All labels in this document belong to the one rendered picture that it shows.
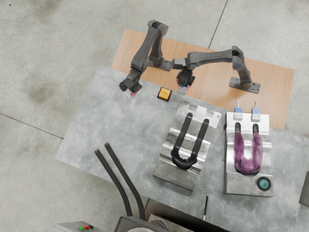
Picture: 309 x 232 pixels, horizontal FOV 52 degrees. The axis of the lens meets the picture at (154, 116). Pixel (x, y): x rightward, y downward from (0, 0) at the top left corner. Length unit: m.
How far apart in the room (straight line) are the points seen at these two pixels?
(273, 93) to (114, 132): 1.07
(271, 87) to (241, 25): 1.26
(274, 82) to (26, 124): 2.16
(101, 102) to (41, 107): 1.12
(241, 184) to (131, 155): 0.68
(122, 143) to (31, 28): 1.91
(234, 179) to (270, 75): 0.76
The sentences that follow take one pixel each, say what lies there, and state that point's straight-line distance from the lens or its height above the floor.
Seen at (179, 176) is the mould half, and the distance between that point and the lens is 1.94.
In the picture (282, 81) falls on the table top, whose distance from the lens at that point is 2.29.
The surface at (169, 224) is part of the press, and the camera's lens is 2.01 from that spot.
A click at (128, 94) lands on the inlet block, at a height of 0.95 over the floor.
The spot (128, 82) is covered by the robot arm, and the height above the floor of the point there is 1.15.
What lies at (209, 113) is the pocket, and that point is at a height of 0.86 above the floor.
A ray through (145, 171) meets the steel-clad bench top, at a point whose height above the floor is 0.80.
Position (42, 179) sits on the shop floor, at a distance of 3.02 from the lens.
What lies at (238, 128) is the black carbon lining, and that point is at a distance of 2.05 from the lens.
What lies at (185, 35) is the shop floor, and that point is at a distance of 3.25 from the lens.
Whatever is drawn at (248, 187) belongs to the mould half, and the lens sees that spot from 1.94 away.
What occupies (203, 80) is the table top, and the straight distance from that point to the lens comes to 2.18.
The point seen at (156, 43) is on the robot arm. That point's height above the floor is 1.08.
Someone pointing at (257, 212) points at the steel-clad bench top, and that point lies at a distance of 2.06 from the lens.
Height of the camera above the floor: 2.79
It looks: 73 degrees down
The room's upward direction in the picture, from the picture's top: 9 degrees counter-clockwise
